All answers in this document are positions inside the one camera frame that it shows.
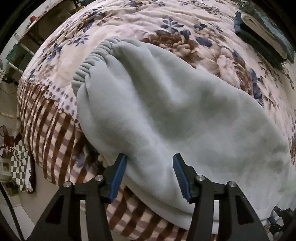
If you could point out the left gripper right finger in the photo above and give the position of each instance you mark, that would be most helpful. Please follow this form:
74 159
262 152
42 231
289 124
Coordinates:
237 218

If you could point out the light green fleece pants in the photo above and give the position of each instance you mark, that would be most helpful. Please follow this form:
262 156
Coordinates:
141 100

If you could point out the checkered bag on floor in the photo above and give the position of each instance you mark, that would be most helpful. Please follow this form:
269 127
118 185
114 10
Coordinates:
19 161

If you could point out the stack of folded jeans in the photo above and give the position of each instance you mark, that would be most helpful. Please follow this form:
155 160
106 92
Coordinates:
255 28

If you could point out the floral quilted bed cover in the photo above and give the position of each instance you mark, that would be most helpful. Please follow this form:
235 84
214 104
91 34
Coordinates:
199 32

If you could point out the orange wooden side table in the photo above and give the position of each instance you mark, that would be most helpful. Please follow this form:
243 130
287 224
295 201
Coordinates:
42 9

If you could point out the red cup on table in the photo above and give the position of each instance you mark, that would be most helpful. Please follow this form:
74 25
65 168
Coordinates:
33 18

